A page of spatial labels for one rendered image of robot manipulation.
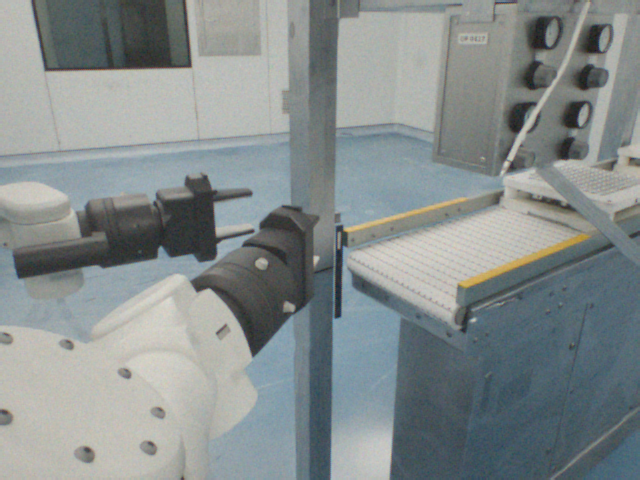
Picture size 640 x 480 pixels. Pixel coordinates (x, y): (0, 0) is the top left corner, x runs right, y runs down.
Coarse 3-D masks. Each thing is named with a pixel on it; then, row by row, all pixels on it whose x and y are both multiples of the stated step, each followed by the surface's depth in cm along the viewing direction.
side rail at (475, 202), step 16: (608, 160) 146; (496, 192) 119; (448, 208) 110; (464, 208) 113; (480, 208) 117; (384, 224) 100; (400, 224) 103; (416, 224) 106; (352, 240) 96; (368, 240) 99
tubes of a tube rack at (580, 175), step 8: (560, 168) 120; (568, 168) 120; (576, 168) 121; (584, 168) 120; (568, 176) 114; (576, 176) 114; (584, 176) 115; (592, 176) 114; (600, 176) 114; (608, 176) 114; (584, 184) 108; (592, 184) 108; (600, 184) 109; (608, 184) 108; (616, 184) 110
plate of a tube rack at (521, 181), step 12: (504, 180) 117; (516, 180) 115; (528, 180) 114; (528, 192) 113; (540, 192) 110; (552, 192) 108; (588, 192) 106; (624, 192) 106; (636, 192) 106; (600, 204) 101; (612, 204) 99; (624, 204) 101
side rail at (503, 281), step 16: (624, 224) 99; (592, 240) 94; (608, 240) 97; (544, 256) 85; (560, 256) 88; (576, 256) 92; (512, 272) 81; (528, 272) 84; (480, 288) 77; (496, 288) 80; (464, 304) 76
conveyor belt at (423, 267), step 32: (448, 224) 109; (480, 224) 109; (512, 224) 109; (544, 224) 109; (352, 256) 96; (384, 256) 94; (416, 256) 94; (448, 256) 94; (480, 256) 94; (512, 256) 94; (384, 288) 90; (416, 288) 84; (448, 288) 82; (448, 320) 79
